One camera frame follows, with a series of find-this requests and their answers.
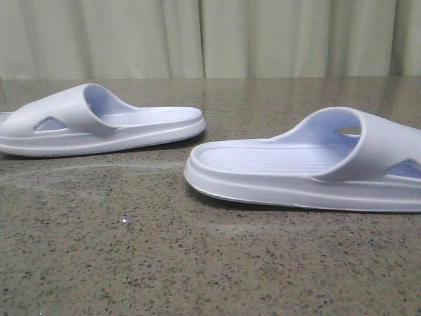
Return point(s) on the light blue slipper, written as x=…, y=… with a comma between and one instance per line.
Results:
x=89, y=119
x=336, y=158

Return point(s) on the beige curtain backdrop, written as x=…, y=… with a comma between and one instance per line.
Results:
x=208, y=39

